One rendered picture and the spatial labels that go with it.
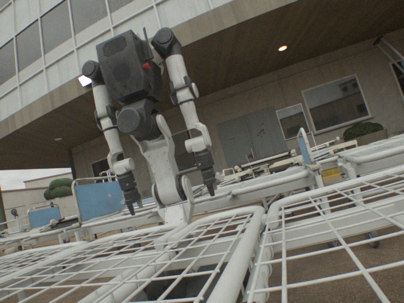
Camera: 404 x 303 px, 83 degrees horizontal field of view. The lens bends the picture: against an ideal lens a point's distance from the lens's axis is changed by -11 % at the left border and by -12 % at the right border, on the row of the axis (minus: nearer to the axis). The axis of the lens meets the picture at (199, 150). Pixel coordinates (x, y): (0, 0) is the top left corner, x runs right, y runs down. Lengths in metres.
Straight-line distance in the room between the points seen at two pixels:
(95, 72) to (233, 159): 6.95
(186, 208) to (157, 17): 5.54
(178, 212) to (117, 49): 0.84
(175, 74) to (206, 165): 0.46
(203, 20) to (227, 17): 0.49
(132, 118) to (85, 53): 6.39
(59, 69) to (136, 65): 6.85
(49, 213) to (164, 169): 5.06
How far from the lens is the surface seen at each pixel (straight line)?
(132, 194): 1.39
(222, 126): 8.21
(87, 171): 10.94
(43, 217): 6.12
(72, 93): 6.83
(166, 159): 1.29
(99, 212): 2.73
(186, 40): 5.45
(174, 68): 1.28
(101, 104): 1.41
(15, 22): 10.60
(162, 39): 1.31
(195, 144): 1.23
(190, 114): 1.23
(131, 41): 1.26
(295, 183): 1.81
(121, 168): 1.38
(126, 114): 1.13
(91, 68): 1.46
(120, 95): 1.25
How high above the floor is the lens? 0.61
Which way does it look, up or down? 7 degrees up
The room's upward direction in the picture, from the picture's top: 15 degrees counter-clockwise
